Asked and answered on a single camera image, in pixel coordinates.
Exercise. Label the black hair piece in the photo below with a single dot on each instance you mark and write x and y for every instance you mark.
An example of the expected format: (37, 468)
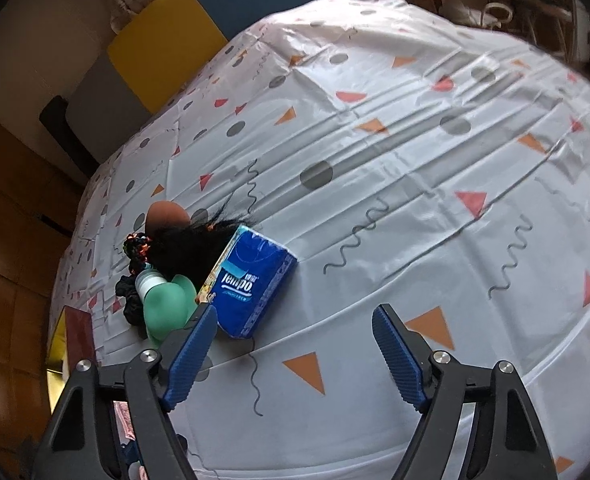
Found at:
(185, 250)

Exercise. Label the brown makeup sponge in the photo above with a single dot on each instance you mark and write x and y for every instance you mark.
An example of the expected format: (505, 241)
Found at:
(167, 215)

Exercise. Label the green soft bottle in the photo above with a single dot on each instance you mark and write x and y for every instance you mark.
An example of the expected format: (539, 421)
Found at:
(167, 305)

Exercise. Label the gold cardboard box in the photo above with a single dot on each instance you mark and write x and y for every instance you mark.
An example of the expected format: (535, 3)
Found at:
(75, 330)

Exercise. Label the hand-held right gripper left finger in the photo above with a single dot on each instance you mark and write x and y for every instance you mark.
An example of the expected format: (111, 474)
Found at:
(190, 360)

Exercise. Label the black scrunchie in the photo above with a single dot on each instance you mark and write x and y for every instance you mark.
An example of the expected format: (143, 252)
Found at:
(130, 305)

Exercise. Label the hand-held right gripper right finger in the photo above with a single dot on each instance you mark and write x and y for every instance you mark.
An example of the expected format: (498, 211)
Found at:
(397, 355)

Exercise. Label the blue tissue packet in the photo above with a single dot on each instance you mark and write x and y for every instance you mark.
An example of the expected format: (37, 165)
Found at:
(255, 280)

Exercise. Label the wooden wardrobe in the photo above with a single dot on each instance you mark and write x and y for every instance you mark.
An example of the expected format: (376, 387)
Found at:
(15, 260)

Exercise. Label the grey yellow blue headboard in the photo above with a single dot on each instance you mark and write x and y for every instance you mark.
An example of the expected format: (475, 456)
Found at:
(175, 25)

